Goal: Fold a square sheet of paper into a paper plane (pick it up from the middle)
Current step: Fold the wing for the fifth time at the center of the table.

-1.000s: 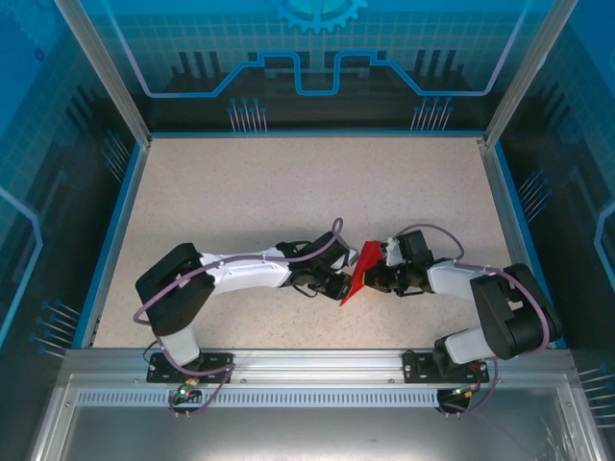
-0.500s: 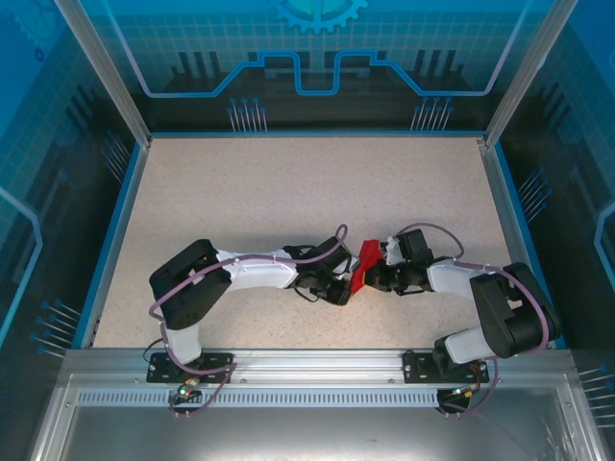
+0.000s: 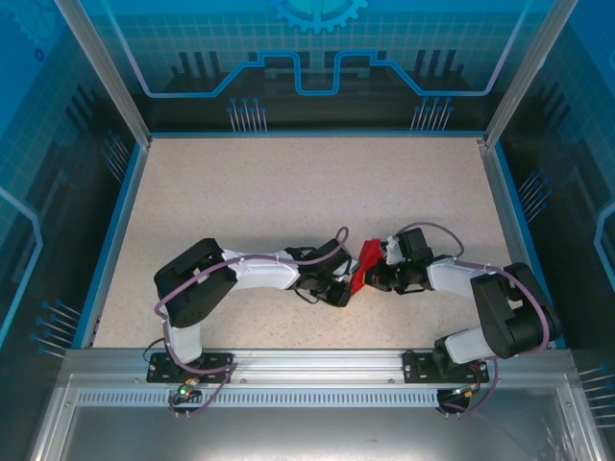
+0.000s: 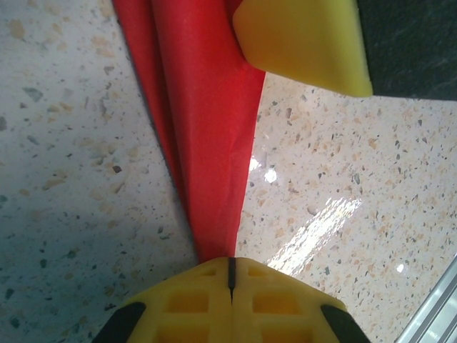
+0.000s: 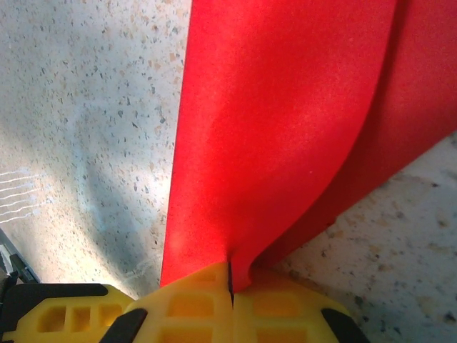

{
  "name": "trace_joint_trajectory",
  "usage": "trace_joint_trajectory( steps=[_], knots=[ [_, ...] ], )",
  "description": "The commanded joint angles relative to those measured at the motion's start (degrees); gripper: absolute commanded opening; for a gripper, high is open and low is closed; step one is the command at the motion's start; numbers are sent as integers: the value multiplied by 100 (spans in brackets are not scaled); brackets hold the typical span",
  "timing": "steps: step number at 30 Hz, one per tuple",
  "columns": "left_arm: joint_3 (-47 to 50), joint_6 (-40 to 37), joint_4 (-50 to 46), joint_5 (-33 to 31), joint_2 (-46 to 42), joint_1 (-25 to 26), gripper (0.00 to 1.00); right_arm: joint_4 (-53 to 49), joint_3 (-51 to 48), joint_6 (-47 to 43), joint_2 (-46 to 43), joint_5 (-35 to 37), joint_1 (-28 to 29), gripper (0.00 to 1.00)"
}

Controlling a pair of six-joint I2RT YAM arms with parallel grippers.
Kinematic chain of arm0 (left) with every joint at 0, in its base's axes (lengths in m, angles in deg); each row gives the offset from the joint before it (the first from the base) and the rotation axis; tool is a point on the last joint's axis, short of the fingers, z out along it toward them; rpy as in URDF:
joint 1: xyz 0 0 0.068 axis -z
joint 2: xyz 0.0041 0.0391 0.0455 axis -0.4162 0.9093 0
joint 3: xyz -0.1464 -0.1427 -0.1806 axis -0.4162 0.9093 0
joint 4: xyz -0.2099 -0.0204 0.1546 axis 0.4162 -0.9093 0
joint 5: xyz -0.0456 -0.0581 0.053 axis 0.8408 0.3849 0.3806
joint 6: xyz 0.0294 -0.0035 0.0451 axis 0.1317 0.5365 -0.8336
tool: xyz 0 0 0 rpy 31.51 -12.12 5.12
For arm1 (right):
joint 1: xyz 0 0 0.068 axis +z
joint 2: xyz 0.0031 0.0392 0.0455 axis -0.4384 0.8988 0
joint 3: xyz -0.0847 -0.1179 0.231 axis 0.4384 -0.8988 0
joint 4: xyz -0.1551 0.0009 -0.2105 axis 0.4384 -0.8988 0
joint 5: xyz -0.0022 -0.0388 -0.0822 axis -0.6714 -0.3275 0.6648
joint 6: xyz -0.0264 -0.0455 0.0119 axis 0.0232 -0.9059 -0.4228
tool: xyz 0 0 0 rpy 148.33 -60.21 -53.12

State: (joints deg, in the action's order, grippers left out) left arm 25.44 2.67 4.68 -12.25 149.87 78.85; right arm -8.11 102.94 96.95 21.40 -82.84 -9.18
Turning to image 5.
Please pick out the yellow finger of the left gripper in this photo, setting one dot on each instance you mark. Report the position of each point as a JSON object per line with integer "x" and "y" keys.
{"x": 71, "y": 314}

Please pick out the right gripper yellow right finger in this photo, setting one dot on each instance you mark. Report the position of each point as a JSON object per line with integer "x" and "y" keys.
{"x": 285, "y": 311}

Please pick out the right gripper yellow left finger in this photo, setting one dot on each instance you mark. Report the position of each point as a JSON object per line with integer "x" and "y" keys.
{"x": 193, "y": 311}

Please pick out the red square paper sheet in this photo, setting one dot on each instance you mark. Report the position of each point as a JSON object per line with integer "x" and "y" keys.
{"x": 267, "y": 125}

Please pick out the long aluminium mounting rail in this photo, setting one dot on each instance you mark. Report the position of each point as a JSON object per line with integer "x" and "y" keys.
{"x": 14, "y": 253}

